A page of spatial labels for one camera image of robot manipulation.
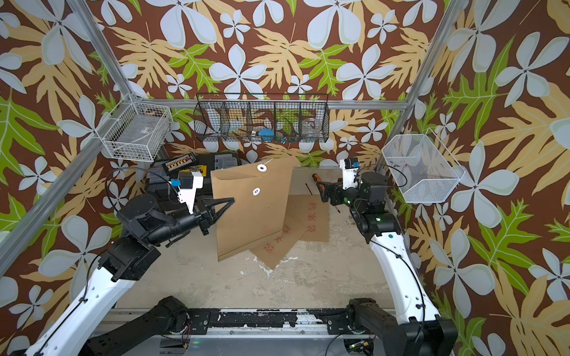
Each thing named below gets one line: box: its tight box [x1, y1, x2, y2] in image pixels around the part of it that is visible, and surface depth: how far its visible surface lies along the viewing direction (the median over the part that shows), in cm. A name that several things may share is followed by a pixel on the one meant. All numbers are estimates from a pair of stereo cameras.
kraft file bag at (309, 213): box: [282, 194, 329, 245], surface depth 100 cm
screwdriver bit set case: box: [161, 152, 199, 174], surface depth 97 cm
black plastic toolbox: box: [146, 155, 215, 205], surface depth 93 cm
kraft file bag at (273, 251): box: [248, 224, 309, 270], surface depth 93 cm
